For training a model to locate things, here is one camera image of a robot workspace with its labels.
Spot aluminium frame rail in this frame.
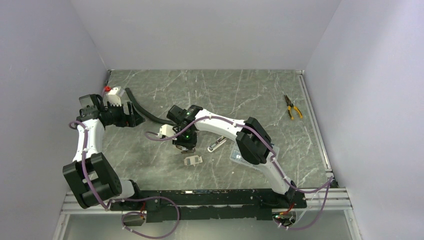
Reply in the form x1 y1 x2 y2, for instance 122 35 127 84
61 188 353 214
296 70 335 178

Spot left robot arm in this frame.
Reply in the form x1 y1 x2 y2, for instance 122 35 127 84
62 94 145 210

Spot orange handled pliers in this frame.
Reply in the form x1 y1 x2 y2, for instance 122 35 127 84
284 94 303 120

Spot aluminium frame rail right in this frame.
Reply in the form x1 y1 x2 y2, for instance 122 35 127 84
296 70 335 178

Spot aluminium frame rail front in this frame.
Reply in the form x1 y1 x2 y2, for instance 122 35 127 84
61 188 353 214

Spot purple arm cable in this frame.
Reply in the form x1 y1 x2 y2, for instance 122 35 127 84
68 120 181 240
144 115 335 232

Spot black rubber hose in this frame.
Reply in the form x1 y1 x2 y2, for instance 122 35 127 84
125 87 176 127

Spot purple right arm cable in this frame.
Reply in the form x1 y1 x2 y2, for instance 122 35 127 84
144 115 335 232

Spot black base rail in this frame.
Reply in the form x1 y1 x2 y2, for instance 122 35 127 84
110 188 307 223

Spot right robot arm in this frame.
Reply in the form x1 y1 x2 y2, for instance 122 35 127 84
158 105 296 208

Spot brown stapler base part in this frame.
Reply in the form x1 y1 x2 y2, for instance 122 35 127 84
181 148 196 154

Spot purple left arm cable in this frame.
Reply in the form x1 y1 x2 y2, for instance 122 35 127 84
68 120 181 240

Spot white staple box tray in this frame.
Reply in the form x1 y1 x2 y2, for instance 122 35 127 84
183 155 203 166

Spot clear plastic screw organizer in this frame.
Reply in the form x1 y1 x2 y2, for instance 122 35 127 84
229 142 279 170

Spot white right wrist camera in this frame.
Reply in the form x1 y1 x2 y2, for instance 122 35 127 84
158 124 177 139

